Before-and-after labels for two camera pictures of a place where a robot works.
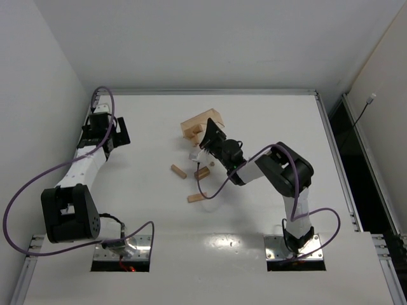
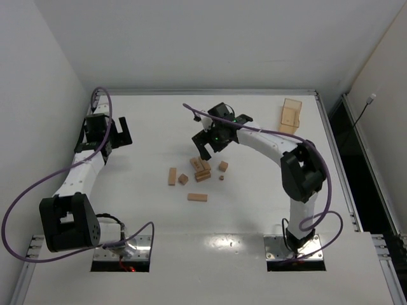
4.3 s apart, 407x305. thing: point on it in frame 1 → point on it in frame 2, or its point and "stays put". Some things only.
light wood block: (179, 171) → (172, 176)
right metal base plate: (275, 248) stays put
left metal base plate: (142, 250) stays put
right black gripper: (215, 141) → (205, 138)
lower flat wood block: (196, 197) stays put
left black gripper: (112, 136) stays put
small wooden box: (193, 129) → (290, 119)
